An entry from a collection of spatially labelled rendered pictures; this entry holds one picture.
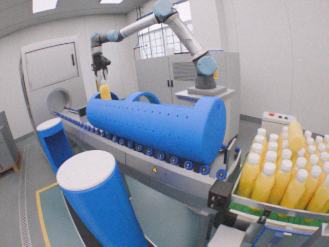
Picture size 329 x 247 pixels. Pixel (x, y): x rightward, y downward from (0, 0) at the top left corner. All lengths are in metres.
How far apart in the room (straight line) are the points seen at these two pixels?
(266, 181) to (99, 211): 0.60
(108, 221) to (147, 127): 0.45
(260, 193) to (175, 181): 0.41
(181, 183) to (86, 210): 0.44
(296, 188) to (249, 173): 0.18
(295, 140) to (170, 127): 0.48
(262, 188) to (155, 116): 0.49
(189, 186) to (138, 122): 0.37
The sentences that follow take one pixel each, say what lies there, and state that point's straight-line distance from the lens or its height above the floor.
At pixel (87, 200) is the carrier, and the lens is 0.65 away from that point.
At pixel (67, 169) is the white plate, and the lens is 0.76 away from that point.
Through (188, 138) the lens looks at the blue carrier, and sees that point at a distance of 0.60.
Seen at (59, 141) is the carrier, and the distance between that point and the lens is 1.86.
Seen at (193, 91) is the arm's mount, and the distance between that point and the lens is 1.10.
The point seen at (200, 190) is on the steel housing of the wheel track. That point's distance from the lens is 0.74.
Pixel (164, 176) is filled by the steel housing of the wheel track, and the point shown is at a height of 0.86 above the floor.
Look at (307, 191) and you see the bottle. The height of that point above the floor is 1.02.
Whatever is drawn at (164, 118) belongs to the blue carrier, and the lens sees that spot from 0.66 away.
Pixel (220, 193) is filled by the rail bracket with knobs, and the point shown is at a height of 1.00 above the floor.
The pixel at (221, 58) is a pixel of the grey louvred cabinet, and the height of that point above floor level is 1.35.
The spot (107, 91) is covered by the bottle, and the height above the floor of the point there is 1.24.
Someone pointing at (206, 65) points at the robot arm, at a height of 1.35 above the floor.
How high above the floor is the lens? 1.40
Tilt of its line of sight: 22 degrees down
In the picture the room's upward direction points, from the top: 7 degrees counter-clockwise
